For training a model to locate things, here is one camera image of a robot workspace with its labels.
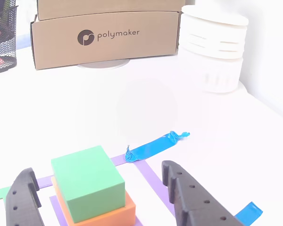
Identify green cube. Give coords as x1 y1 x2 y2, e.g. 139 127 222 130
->
50 145 126 224

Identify purple square block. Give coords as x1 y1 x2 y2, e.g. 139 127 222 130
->
49 195 144 226

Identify twisted blue tape strip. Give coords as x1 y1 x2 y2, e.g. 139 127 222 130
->
125 130 191 163

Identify orange cube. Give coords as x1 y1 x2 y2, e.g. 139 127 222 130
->
50 176 136 226

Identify white filament spool stack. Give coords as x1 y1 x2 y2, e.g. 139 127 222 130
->
178 5 250 94

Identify black mesh pen holder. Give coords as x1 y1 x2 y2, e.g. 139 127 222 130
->
0 0 17 75

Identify polymaker cardboard box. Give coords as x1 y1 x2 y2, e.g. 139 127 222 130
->
30 11 182 71

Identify plain cardboard box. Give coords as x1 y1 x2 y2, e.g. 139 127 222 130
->
36 0 186 21

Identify green square frame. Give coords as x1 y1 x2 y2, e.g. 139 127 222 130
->
0 186 12 202

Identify purple square frame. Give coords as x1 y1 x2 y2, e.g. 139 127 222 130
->
36 153 176 217

